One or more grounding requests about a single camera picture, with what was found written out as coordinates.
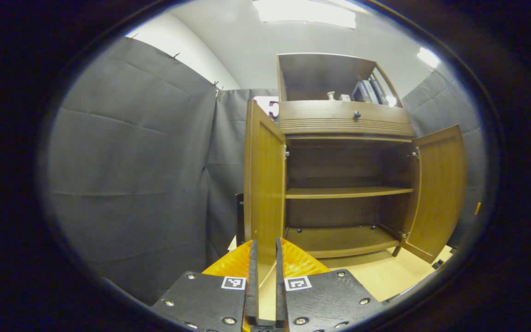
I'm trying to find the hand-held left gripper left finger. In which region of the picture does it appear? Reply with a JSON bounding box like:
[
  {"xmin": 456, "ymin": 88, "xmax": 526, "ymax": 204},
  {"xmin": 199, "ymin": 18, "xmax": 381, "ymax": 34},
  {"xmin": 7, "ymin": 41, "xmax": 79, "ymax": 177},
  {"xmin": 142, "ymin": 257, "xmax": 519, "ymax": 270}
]
[{"xmin": 151, "ymin": 239, "xmax": 259, "ymax": 332}]

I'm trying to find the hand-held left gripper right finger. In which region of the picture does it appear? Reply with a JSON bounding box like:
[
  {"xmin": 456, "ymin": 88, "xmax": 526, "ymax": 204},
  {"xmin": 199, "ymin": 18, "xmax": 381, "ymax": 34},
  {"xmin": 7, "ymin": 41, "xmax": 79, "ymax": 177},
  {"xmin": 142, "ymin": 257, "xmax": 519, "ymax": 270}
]
[{"xmin": 275, "ymin": 237, "xmax": 384, "ymax": 332}]

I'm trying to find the wooden shoe cabinet door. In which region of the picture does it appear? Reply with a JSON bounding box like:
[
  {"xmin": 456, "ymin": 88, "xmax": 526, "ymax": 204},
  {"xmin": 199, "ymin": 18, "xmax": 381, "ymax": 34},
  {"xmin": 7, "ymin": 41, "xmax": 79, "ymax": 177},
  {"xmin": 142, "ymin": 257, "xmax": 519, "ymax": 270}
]
[
  {"xmin": 401, "ymin": 124, "xmax": 468, "ymax": 264},
  {"xmin": 236, "ymin": 99, "xmax": 288, "ymax": 277}
]

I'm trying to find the wooden double-door shoe cabinet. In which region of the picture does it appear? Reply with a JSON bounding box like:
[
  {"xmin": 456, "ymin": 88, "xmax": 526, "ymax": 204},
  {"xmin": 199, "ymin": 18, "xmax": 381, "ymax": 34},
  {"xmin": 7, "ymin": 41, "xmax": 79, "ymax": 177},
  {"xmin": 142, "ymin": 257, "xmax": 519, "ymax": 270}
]
[{"xmin": 275, "ymin": 52, "xmax": 416, "ymax": 268}]

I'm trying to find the wooden inner cabinet shelf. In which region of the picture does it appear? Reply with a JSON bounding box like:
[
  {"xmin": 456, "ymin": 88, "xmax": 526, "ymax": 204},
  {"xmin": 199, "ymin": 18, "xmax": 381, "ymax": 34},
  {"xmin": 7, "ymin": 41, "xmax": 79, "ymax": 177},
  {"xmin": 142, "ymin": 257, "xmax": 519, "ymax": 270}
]
[{"xmin": 286, "ymin": 186, "xmax": 413, "ymax": 200}]

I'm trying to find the dark upright book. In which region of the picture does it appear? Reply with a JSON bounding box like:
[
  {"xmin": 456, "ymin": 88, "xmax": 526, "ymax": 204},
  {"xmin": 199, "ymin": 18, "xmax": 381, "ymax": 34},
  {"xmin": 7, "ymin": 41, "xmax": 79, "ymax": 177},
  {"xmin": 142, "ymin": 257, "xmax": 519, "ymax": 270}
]
[{"xmin": 371, "ymin": 77, "xmax": 389, "ymax": 106}]

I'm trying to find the pale grey upright book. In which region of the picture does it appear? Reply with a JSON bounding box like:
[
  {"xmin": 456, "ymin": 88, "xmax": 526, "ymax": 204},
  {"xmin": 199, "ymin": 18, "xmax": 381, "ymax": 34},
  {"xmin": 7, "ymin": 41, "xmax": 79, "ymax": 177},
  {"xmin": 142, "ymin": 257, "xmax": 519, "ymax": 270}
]
[{"xmin": 362, "ymin": 80, "xmax": 381, "ymax": 104}]

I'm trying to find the small ceiling light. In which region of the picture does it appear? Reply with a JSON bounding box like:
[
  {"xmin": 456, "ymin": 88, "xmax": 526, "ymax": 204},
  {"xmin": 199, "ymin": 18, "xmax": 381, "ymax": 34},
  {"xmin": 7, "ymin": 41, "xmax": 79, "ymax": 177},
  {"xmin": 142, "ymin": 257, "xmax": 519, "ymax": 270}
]
[{"xmin": 417, "ymin": 47, "xmax": 441, "ymax": 69}]

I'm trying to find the wooden drawer with black knob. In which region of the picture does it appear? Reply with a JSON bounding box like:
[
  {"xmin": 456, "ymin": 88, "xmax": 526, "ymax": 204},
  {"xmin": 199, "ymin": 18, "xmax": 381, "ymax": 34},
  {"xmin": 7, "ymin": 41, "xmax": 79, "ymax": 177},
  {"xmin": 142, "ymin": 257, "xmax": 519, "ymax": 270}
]
[{"xmin": 278, "ymin": 101, "xmax": 414, "ymax": 137}]

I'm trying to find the large ceiling lamp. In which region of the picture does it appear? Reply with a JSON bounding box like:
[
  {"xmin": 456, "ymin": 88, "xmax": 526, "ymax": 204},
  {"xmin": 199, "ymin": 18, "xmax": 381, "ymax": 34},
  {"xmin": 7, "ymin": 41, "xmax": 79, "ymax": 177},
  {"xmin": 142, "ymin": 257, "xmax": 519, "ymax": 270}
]
[{"xmin": 253, "ymin": 0, "xmax": 357, "ymax": 29}]

